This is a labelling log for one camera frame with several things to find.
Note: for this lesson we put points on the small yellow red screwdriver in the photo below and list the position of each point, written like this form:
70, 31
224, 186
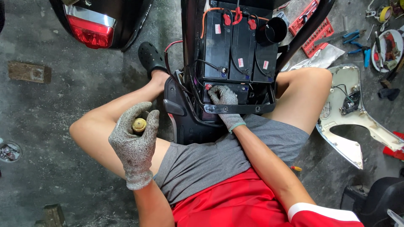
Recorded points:
296, 168

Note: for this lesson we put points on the white crumpled cloth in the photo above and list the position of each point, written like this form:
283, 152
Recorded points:
320, 58

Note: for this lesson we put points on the flat lying black battery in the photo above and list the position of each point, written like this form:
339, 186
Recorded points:
241, 91

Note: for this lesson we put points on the person's leg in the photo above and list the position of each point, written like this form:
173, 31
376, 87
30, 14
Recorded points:
94, 129
299, 94

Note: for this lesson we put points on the black scooter seat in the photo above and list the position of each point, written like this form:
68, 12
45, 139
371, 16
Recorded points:
378, 198

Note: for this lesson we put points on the small wooden block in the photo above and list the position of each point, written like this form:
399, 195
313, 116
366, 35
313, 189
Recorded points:
52, 216

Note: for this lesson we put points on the person's right fingers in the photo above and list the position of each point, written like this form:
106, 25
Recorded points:
221, 92

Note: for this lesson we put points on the red shirt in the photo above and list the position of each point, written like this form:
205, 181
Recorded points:
236, 205

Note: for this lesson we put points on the black round cup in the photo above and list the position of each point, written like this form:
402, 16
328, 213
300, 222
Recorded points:
273, 30

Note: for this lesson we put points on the red terminal cap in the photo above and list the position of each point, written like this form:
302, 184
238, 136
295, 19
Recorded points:
252, 24
227, 20

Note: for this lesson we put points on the black scooter frame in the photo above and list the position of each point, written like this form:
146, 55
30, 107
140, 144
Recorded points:
189, 126

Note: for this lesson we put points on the person's left hand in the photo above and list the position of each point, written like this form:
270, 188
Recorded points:
134, 151

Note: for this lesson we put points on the grey shorts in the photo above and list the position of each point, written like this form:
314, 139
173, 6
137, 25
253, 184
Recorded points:
202, 164

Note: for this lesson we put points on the person's right hand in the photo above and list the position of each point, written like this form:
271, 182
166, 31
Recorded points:
225, 101

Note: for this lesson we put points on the yellow tape roll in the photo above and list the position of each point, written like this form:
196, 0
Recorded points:
385, 14

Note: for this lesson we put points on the flat wooden block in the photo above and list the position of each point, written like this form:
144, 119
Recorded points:
28, 72

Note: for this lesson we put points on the round metal dish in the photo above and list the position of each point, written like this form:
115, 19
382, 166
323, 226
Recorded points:
10, 152

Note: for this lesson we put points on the white plate with parts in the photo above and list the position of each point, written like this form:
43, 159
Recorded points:
389, 47

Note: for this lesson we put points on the red plastic part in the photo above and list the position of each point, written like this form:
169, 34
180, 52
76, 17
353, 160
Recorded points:
394, 151

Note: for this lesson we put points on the person's left leg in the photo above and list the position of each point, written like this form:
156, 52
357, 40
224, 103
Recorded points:
94, 129

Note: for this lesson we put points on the black clog shoe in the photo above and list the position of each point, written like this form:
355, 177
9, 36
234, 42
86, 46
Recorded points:
151, 56

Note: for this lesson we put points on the cream scooter body panel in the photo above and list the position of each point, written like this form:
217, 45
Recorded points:
344, 145

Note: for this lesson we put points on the black scooter tail with red light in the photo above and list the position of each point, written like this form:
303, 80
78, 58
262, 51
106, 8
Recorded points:
101, 22

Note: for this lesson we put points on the black cloth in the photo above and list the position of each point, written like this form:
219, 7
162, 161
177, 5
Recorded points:
388, 94

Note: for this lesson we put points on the person's right leg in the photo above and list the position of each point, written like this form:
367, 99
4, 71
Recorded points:
299, 94

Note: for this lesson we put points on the red socket set case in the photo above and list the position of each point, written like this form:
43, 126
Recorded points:
317, 36

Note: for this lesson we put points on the tall black battery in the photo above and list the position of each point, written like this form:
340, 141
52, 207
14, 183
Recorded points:
265, 60
216, 47
242, 50

